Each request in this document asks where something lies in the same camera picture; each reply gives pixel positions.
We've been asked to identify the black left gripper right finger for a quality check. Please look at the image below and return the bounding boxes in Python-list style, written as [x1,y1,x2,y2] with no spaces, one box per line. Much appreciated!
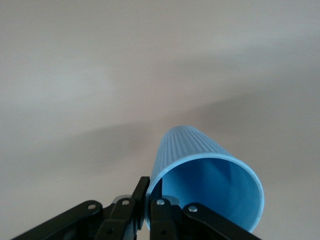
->
[149,176,264,240]

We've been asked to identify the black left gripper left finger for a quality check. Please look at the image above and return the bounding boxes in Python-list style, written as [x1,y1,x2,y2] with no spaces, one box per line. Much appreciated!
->
[14,176,151,240]

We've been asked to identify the blue ribbed plastic cup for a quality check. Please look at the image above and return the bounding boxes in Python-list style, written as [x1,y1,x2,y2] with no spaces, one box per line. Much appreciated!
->
[146,125,265,233]

